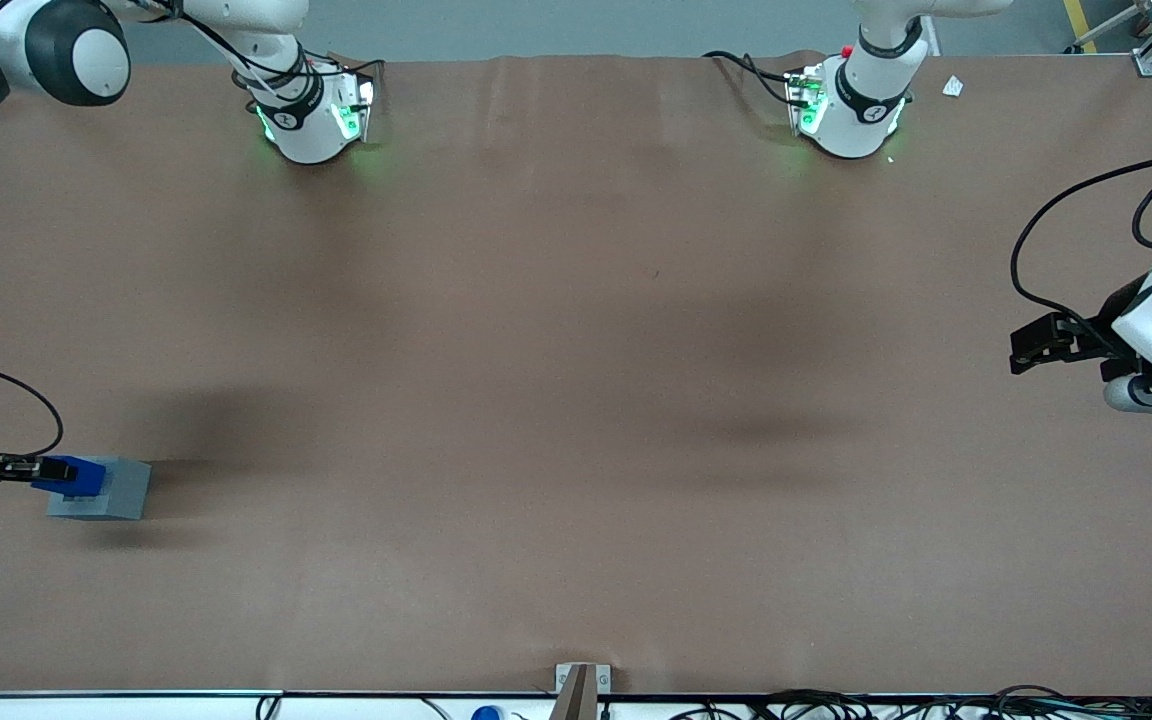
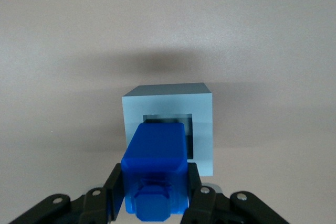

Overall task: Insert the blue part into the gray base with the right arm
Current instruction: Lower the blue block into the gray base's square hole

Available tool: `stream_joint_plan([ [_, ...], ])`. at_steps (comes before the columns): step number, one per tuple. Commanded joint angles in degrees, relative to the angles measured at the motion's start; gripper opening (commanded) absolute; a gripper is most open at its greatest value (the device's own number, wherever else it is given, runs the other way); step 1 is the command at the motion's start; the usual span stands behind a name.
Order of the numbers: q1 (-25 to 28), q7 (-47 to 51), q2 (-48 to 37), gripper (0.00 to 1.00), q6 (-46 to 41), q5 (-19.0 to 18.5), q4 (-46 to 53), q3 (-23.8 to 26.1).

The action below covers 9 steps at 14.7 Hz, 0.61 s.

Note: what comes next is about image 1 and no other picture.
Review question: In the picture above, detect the brown table cover mat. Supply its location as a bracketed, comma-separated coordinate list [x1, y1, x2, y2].
[0, 52, 1152, 697]

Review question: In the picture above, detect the aluminium profile frame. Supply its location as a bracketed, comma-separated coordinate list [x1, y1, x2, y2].
[1071, 0, 1152, 77]

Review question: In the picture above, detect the blue square plastic part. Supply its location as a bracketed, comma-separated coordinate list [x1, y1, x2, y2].
[32, 456, 105, 499]

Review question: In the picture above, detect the long black wrist cable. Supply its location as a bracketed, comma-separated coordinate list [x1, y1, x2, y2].
[1010, 154, 1152, 336]

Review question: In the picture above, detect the gray square base block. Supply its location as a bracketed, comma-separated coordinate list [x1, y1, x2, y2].
[46, 457, 152, 522]

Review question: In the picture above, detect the black arm base cable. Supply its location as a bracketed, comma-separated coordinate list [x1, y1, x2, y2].
[702, 49, 809, 107]
[181, 8, 387, 113]

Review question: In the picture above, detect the black right arm base cable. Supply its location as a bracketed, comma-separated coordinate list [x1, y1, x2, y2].
[181, 8, 387, 113]

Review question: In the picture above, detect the black cable bundle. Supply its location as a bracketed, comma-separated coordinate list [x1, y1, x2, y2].
[671, 685, 1152, 720]

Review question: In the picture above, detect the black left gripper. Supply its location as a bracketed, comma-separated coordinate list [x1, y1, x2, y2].
[1010, 272, 1149, 379]

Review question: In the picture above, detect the metal bracket with wooden post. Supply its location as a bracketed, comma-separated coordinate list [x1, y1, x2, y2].
[548, 662, 613, 720]

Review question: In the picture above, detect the black left arm base cable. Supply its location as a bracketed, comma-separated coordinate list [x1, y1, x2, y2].
[702, 49, 809, 107]

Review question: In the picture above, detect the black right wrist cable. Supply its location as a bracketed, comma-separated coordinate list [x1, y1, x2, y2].
[0, 370, 65, 461]

